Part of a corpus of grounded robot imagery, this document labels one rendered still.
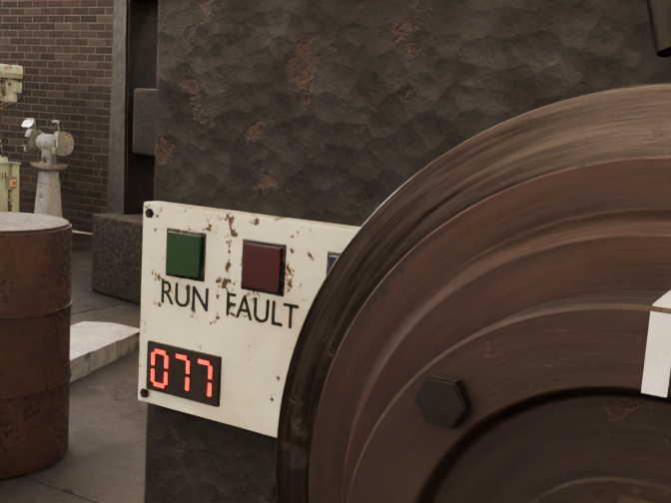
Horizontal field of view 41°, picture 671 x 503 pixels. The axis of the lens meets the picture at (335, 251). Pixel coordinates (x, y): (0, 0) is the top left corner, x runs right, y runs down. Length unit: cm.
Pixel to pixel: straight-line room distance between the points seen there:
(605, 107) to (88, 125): 892
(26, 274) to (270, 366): 252
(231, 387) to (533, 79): 35
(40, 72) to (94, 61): 77
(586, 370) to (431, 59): 34
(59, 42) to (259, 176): 892
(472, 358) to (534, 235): 8
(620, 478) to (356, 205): 35
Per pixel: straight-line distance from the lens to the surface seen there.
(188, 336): 78
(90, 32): 933
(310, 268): 69
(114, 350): 479
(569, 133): 47
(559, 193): 45
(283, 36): 73
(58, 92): 961
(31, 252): 321
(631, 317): 38
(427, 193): 50
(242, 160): 75
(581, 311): 39
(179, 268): 77
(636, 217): 44
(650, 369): 39
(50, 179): 916
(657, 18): 59
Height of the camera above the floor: 132
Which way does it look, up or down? 9 degrees down
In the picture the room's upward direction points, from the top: 4 degrees clockwise
